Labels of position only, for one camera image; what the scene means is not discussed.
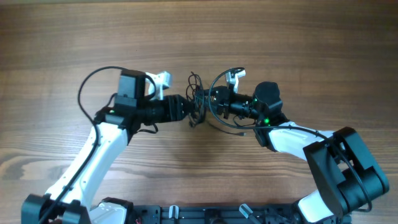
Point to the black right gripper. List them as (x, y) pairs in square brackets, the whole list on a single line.
[(223, 99)]

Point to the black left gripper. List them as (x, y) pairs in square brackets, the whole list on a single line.
[(171, 107)]

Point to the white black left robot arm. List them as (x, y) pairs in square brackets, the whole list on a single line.
[(138, 101)]

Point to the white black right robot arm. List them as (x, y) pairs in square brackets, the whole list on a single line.
[(346, 174)]

